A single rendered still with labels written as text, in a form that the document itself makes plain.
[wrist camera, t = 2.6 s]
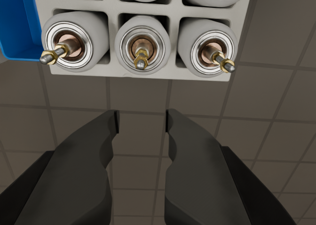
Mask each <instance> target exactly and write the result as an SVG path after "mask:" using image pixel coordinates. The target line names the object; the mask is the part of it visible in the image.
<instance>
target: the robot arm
mask: <svg viewBox="0 0 316 225"><path fill-rule="evenodd" d="M119 119H120V114H119V110H107V111H106V112H104V113H103V114H101V115H100V116H98V117H96V118H95V119H93V120H92V121H90V122H89V123H87V124H85V125H84V126H82V127H81V128H79V129H78V130H76V131H75V132H73V133H72V134H71V135H70V136H68V137H67V138H66V139H65V140H64V141H63V142H62V143H60V144H59V145H58V147H57V148H55V149H54V150H53V151H46V152H44V153H43V154H42V155H41V156H40V157H39V158H38V159H37V160H36V161H35V162H34V163H33V164H32V165H31V166H30V167H29V168H28V169H27V170H26V171H25V172H24V173H22V174H21V175H20V176H19V177H18V178H17V179H16V180H15V181H14V182H13V183H12V184H11V185H10V186H9V187H7V188H6V189H5V190H4V191H3V192H2V193H1V194H0V225H109V224H110V222H111V207H112V196H111V189H110V184H109V179H108V173H107V170H106V168H107V166H108V164H109V162H110V161H111V160H112V158H113V148H112V140H113V138H114V137H115V136H116V134H118V133H119ZM166 132H168V135H169V149H168V155H169V157H170V159H171V160H172V162H173V163H172V164H171V165H170V166H169V167H168V169H167V170H166V182H165V211H164V220H165V223H166V225H296V223H295V221H294V220H293V219H292V217H291V216H290V214H289V213H288V212H287V210H286V209H285V208H284V207H283V205H282V204H281V203H280V202H279V200H278V199H277V198H276V197H275V196H274V195H273V194H272V192H271V191H270V190H269V189H268V188H267V187H266V186H265V185H264V184H263V183H262V182H261V181H260V180H259V179H258V178H257V177H256V175H255V174H254V173H253V172H252V171H251V170H250V169H249V168H248V167H247V166H246V165H245V164H244V163H243V162H242V161H241V160H240V159H239V158H238V157H237V155H236V154H235V153H234V152H233V151H232V150H231V149H230V148H229V147H228V146H222V145H221V144H220V143H219V142H218V141H217V140H216V139H215V138H214V137H213V136H212V135H211V134H210V133H209V132H208V131H207V130H205V129H204V128H203V127H201V126H199V125H198V124H197V123H195V122H194V121H192V120H191V119H189V118H188V117H186V116H185V115H183V114H182V113H180V112H179V111H177V110H176V109H173V108H171V109H166Z"/></svg>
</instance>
